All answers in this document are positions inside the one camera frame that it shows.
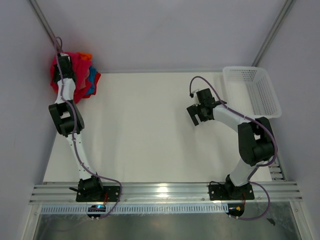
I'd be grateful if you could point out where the magenta pink t-shirt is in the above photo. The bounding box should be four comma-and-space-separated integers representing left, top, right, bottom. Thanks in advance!
65, 52, 92, 104

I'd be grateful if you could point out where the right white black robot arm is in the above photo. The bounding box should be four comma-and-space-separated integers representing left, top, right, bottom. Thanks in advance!
186, 88, 275, 200

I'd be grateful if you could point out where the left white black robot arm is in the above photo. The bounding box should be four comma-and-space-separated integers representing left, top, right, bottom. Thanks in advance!
48, 53, 105, 202

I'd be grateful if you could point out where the white perforated plastic basket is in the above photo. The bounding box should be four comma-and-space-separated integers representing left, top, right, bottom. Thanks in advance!
222, 66, 282, 119

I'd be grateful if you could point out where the right controller board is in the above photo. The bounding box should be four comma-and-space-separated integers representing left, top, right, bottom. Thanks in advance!
226, 203, 245, 219

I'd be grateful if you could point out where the controller board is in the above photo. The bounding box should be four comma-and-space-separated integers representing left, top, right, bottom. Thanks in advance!
226, 203, 245, 219
86, 204, 106, 219

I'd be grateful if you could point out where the red t-shirt at bottom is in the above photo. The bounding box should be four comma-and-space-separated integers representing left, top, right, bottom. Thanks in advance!
83, 72, 101, 99

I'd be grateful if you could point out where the blue t-shirt in pile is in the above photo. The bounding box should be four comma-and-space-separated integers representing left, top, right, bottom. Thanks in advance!
88, 66, 98, 94

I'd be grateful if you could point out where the orange folded t-shirt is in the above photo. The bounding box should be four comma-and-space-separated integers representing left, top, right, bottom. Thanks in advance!
77, 52, 93, 61

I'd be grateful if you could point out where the left controller board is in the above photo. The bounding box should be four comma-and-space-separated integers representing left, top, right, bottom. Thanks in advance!
86, 204, 106, 219

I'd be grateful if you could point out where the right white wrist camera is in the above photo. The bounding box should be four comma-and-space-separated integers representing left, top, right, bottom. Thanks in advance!
189, 88, 200, 98

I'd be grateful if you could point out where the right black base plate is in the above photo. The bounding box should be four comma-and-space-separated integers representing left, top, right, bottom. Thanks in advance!
208, 183, 255, 201

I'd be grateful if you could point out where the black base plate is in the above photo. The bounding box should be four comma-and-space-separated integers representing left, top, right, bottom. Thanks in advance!
208, 183, 255, 201
75, 185, 120, 203

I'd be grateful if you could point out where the slotted grey cable duct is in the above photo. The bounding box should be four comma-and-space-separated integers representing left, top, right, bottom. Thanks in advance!
40, 203, 228, 215

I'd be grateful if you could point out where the aluminium front rail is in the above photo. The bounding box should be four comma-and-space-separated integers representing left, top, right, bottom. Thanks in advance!
29, 181, 303, 205

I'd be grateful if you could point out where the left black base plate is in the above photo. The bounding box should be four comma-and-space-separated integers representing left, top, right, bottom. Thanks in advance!
75, 185, 120, 203

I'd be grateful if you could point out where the right corner metal post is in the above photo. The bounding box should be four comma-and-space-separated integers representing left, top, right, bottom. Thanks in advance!
251, 0, 297, 67

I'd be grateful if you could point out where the corner metal post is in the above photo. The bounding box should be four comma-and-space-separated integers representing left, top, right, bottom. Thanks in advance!
251, 0, 297, 67
27, 0, 63, 53

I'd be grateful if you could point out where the left corner metal post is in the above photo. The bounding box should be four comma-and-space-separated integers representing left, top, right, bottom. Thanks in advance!
27, 0, 63, 53

